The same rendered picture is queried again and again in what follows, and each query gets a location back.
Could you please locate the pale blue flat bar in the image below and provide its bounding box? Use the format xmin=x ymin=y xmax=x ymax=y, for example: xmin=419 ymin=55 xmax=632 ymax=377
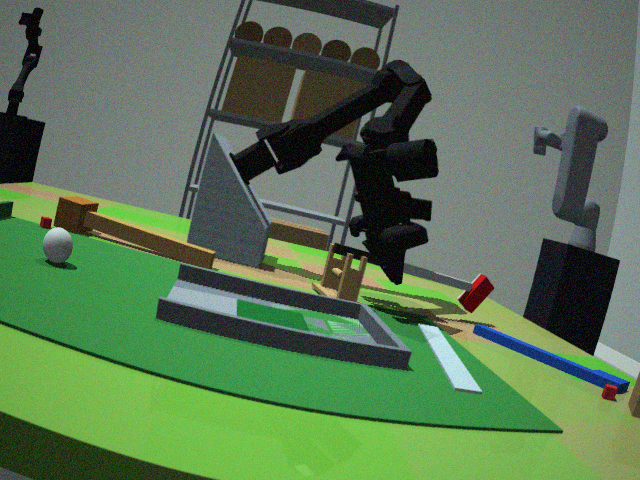
xmin=417 ymin=323 xmax=482 ymax=394

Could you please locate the dark green flat mat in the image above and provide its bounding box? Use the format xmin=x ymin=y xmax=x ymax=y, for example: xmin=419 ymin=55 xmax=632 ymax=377
xmin=0 ymin=216 xmax=563 ymax=434

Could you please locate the white golf ball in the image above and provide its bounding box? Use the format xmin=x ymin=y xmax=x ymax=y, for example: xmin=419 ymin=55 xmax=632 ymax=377
xmin=43 ymin=227 xmax=73 ymax=263

